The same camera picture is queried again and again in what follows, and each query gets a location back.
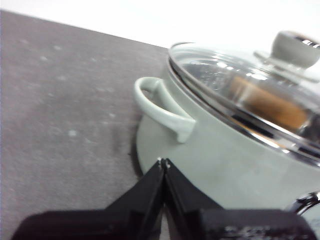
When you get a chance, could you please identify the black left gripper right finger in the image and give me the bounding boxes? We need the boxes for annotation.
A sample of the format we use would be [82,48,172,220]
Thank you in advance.
[163,157,316,240]

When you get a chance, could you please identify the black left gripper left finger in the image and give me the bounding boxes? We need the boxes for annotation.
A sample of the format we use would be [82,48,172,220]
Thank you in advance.
[9,157,166,240]

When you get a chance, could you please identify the yellow corn cob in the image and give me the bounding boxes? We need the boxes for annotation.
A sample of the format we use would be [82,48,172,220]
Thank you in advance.
[232,76,309,134]

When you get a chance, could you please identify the glass lid with green knob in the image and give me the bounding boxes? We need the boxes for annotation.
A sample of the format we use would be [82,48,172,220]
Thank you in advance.
[167,29,320,167]

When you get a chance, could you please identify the pale green electric steamer pot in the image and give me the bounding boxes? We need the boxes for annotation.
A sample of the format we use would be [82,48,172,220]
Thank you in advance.
[133,42,320,240]

